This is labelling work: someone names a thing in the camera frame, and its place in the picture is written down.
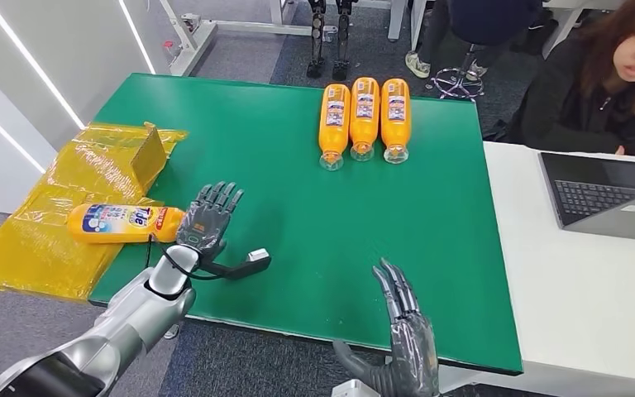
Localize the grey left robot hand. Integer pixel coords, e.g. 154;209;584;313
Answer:
175;181;246;259

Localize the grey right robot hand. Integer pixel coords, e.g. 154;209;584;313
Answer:
332;258;442;397

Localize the orange detergent bottle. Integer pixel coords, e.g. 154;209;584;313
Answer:
380;78;413;165
349;76;381;163
318;83;352;172
67;203;187;245

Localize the film covered cardboard panel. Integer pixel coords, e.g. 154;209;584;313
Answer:
130;121;169;193

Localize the green table mat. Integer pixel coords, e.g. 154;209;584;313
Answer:
87;72;524;377

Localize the yellow plastic film sheet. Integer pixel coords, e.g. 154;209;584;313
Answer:
0;121;190;303

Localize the black legged background robot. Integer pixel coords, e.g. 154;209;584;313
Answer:
305;0;354;82

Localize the dark grey laptop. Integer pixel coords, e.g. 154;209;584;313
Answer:
537;151;635;245

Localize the white table leg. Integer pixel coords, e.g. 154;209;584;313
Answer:
386;0;409;43

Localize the person at laptop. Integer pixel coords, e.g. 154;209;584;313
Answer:
506;0;635;160

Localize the chrome stool base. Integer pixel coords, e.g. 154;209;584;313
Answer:
426;43;485;103

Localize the person on stool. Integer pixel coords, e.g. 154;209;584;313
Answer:
403;0;546;82

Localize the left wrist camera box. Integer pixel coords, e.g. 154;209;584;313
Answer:
199;247;273;281

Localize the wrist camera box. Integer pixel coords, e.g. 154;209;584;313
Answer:
331;379;381;397
199;247;273;281

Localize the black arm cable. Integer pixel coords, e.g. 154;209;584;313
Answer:
143;234;228;283

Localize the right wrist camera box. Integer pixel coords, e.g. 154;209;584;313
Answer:
331;379;381;397

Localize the white wall light strip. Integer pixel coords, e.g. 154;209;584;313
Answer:
0;92;47;174
0;0;86;130
117;0;156;75

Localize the white metal floor frame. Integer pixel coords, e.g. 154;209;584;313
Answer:
158;0;341;78

